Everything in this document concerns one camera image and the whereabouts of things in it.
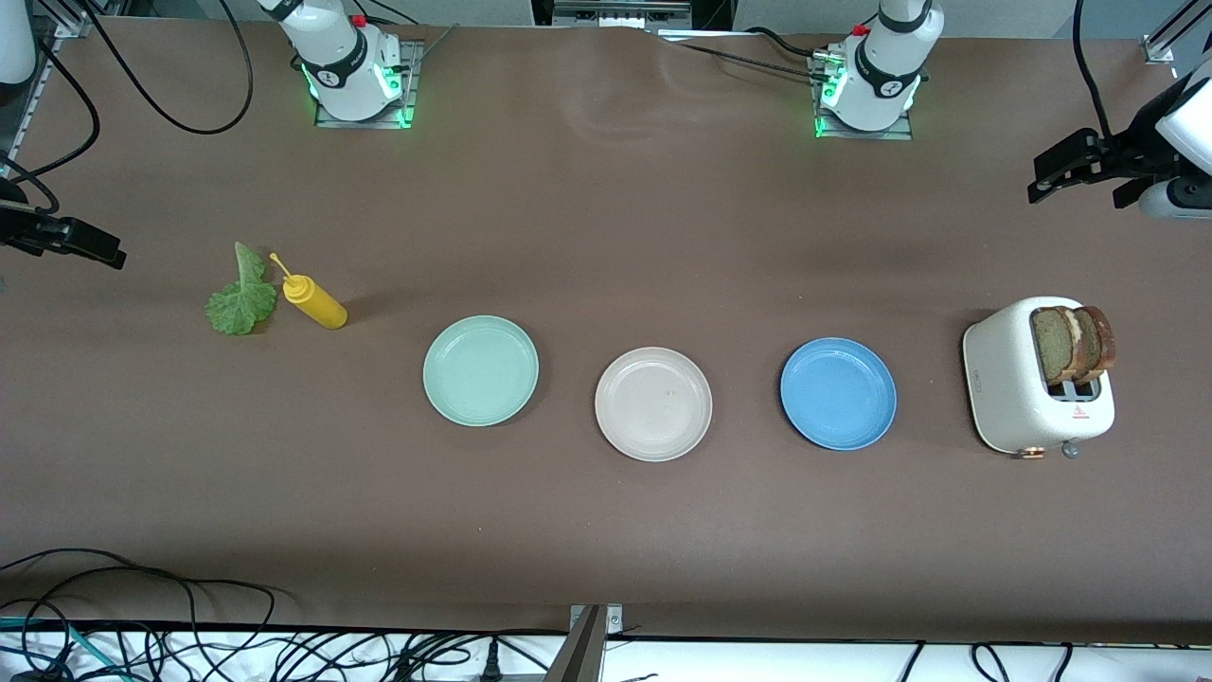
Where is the green lettuce leaf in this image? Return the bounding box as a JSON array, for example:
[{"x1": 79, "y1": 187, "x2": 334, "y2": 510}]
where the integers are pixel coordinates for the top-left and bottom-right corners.
[{"x1": 205, "y1": 242, "x2": 278, "y2": 336}]

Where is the light brown bread slice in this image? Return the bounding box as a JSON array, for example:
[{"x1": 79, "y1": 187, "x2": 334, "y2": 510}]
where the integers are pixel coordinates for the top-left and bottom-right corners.
[{"x1": 1030, "y1": 306, "x2": 1085, "y2": 385}]

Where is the beige plate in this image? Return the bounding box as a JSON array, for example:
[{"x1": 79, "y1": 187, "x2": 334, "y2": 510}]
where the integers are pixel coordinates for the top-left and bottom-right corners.
[{"x1": 594, "y1": 346, "x2": 714, "y2": 463}]

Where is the blue plate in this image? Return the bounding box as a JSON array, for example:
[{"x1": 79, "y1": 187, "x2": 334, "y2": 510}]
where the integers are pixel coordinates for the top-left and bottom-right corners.
[{"x1": 779, "y1": 337, "x2": 899, "y2": 452}]

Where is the mint green plate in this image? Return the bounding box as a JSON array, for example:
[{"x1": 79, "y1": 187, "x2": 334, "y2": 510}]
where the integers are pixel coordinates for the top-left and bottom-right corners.
[{"x1": 422, "y1": 314, "x2": 541, "y2": 428}]

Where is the dark crust bread slice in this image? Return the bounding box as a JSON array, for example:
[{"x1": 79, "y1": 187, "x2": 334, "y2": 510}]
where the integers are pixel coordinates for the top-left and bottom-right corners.
[{"x1": 1073, "y1": 305, "x2": 1118, "y2": 385}]

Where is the white toaster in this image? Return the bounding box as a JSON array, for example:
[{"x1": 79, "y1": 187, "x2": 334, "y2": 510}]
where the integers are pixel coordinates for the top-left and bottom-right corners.
[{"x1": 962, "y1": 296, "x2": 1116, "y2": 460}]

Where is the yellow squeeze bottle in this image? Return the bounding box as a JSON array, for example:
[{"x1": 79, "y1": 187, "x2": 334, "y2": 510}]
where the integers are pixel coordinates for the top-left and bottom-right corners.
[{"x1": 269, "y1": 252, "x2": 349, "y2": 331}]

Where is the grey metal fixture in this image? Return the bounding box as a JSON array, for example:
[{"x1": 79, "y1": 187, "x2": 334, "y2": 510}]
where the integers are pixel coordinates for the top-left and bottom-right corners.
[{"x1": 552, "y1": 0, "x2": 692, "y2": 29}]

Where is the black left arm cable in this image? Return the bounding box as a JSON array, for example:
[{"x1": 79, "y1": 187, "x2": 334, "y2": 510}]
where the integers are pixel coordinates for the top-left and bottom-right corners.
[{"x1": 1073, "y1": 0, "x2": 1114, "y2": 143}]

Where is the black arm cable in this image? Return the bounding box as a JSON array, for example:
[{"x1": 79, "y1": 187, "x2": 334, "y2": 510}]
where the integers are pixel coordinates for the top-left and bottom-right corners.
[
  {"x1": 0, "y1": 0, "x2": 255, "y2": 217},
  {"x1": 1073, "y1": 0, "x2": 1114, "y2": 143}
]

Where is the aluminium frame profile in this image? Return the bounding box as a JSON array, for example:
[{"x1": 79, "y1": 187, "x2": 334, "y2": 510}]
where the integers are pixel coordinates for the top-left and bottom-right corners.
[
  {"x1": 33, "y1": 0, "x2": 124, "y2": 39},
  {"x1": 0, "y1": 43, "x2": 50, "y2": 186},
  {"x1": 1144, "y1": 0, "x2": 1212, "y2": 65}
]

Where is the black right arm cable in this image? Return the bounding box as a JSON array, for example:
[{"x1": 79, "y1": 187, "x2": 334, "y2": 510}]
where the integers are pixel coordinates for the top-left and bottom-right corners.
[{"x1": 0, "y1": 0, "x2": 255, "y2": 217}]

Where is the teal cable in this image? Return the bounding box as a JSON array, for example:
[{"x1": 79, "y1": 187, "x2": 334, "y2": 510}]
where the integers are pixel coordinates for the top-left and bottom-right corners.
[{"x1": 0, "y1": 616, "x2": 105, "y2": 682}]

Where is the grey metal bracket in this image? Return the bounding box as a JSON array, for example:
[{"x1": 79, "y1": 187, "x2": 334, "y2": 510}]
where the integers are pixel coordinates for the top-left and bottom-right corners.
[{"x1": 544, "y1": 603, "x2": 624, "y2": 682}]

